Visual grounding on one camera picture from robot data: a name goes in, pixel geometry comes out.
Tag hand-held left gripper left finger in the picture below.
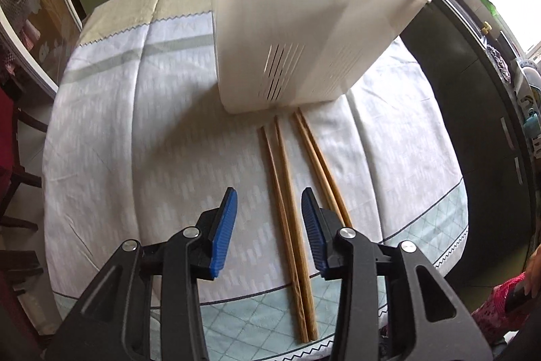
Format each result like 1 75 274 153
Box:
44 187 238 361

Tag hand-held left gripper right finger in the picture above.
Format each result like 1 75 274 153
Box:
300 187 493 361

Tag white plastic utensil holder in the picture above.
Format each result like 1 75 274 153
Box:
206 0 432 115

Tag person's right forearm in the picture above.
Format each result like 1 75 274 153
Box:
471 243 541 343

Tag pale patterned tablecloth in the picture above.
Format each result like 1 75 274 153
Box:
42 0 471 361

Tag dark base cabinets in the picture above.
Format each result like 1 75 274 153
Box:
389 0 541 291

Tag dish rack with dishes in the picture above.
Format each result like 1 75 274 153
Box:
511 59 541 159

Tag red covered chair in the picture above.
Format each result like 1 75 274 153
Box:
0 84 50 302

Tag crumpled dish rag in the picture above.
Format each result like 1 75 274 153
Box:
486 44 512 83

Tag dark countertop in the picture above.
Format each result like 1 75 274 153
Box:
391 0 531 133

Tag green plastic basket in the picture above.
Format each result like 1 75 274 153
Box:
471 0 500 17

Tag sliding glass door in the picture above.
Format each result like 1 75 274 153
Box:
0 0 84 100

